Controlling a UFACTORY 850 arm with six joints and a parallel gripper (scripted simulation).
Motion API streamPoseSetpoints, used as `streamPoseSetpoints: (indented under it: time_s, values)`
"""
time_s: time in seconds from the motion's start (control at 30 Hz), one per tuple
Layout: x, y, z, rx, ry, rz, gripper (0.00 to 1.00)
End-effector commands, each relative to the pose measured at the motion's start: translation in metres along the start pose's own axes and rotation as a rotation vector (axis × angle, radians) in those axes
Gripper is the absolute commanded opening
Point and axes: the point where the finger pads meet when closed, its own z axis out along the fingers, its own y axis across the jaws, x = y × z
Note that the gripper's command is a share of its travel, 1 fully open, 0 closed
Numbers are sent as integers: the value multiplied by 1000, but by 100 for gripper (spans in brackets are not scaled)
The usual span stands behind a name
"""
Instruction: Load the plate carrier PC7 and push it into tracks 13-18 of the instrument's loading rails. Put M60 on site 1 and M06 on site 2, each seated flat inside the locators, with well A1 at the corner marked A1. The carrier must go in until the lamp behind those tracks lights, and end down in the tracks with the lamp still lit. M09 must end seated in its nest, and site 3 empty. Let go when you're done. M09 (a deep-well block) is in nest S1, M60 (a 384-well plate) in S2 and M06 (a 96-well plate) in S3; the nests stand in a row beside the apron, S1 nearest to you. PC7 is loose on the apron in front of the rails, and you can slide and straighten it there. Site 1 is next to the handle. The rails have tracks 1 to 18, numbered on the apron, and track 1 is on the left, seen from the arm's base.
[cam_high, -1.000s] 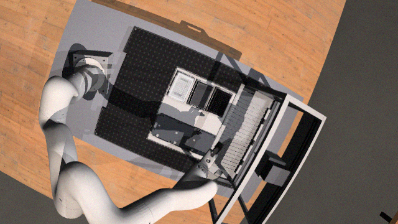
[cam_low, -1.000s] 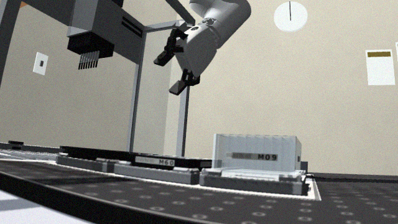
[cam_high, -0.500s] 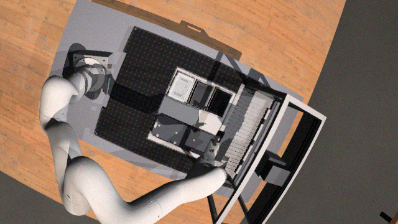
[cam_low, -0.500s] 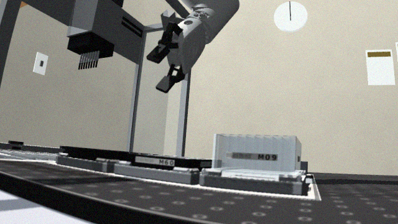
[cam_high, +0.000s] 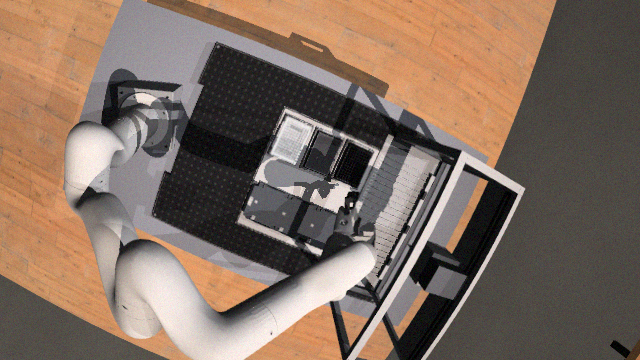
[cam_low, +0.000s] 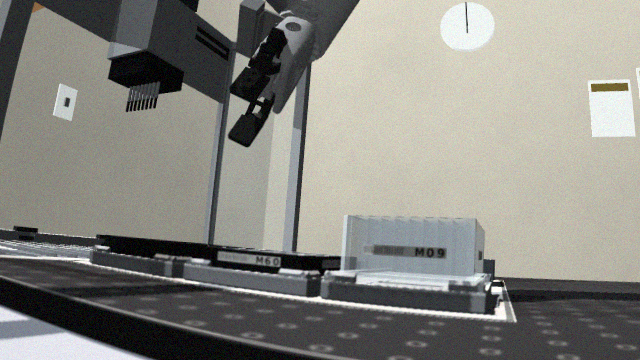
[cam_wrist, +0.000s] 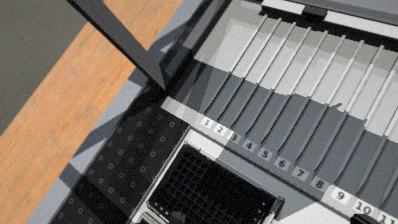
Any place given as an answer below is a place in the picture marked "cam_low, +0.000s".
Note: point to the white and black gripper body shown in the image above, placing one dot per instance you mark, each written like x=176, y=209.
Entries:
x=297, y=53

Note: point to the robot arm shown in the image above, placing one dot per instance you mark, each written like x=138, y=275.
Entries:
x=255, y=22

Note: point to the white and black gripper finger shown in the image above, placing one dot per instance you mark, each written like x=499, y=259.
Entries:
x=249, y=125
x=252, y=81

